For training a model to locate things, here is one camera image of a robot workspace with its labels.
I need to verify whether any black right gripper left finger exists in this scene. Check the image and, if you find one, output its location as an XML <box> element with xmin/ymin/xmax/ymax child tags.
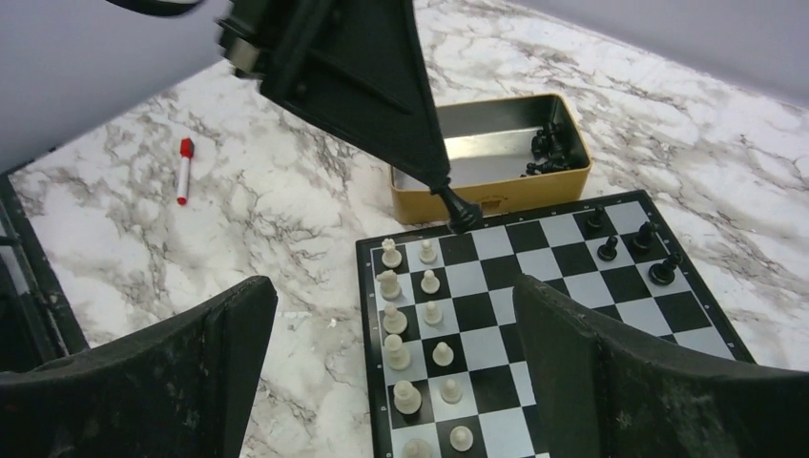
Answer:
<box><xmin>1</xmin><ymin>276</ymin><xmax>279</xmax><ymax>457</ymax></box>

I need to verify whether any black chess pawn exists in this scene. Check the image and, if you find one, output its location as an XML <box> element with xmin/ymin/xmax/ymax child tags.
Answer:
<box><xmin>586</xmin><ymin>205</ymin><xmax>605</xmax><ymax>231</ymax></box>

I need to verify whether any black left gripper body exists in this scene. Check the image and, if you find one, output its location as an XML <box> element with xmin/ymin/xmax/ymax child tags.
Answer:
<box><xmin>218</xmin><ymin>0</ymin><xmax>336</xmax><ymax>80</ymax></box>

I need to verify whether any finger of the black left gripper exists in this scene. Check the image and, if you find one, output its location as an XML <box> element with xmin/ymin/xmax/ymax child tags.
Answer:
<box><xmin>260</xmin><ymin>1</ymin><xmax>449</xmax><ymax>188</ymax></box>

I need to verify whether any yellow metal tin box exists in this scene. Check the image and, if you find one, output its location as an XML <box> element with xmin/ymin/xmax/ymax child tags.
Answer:
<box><xmin>389</xmin><ymin>93</ymin><xmax>591</xmax><ymax>228</ymax></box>

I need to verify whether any black and white chessboard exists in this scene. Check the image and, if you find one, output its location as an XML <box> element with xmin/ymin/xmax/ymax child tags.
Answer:
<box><xmin>356</xmin><ymin>191</ymin><xmax>752</xmax><ymax>457</ymax></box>

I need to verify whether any pile of black chess pieces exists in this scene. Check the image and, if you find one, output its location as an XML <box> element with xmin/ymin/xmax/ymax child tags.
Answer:
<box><xmin>523</xmin><ymin>121</ymin><xmax>582</xmax><ymax>177</ymax></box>

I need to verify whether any white chess pawn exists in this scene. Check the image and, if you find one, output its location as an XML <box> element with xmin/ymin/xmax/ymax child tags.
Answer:
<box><xmin>419</xmin><ymin>239</ymin><xmax>438</xmax><ymax>264</ymax></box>
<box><xmin>432</xmin><ymin>342</ymin><xmax>454</xmax><ymax>367</ymax></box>
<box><xmin>449</xmin><ymin>426</ymin><xmax>474</xmax><ymax>452</ymax></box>
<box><xmin>440</xmin><ymin>378</ymin><xmax>464</xmax><ymax>405</ymax></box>
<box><xmin>423</xmin><ymin>301</ymin><xmax>443</xmax><ymax>326</ymax></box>
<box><xmin>420</xmin><ymin>269</ymin><xmax>441</xmax><ymax>295</ymax></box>

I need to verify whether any red and white marker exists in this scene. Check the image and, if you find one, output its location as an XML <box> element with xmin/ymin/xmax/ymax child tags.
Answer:
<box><xmin>176</xmin><ymin>137</ymin><xmax>195</xmax><ymax>206</ymax></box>

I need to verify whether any black chess piece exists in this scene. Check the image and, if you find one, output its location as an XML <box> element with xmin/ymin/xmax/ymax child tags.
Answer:
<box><xmin>429</xmin><ymin>177</ymin><xmax>484</xmax><ymax>234</ymax></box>
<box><xmin>596</xmin><ymin>235</ymin><xmax>618</xmax><ymax>261</ymax></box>
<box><xmin>648</xmin><ymin>253</ymin><xmax>683</xmax><ymax>286</ymax></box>
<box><xmin>630</xmin><ymin>220</ymin><xmax>659</xmax><ymax>254</ymax></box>

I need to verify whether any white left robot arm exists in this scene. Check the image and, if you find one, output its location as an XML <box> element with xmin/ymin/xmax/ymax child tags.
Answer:
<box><xmin>1</xmin><ymin>1</ymin><xmax>450</xmax><ymax>187</ymax></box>

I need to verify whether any white chess bishop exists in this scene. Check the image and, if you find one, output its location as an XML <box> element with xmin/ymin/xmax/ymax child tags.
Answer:
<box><xmin>382</xmin><ymin>303</ymin><xmax>408</xmax><ymax>335</ymax></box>
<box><xmin>401</xmin><ymin>438</ymin><xmax>432</xmax><ymax>458</ymax></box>

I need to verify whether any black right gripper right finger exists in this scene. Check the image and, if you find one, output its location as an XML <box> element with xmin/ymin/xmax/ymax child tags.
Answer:
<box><xmin>512</xmin><ymin>274</ymin><xmax>808</xmax><ymax>457</ymax></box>

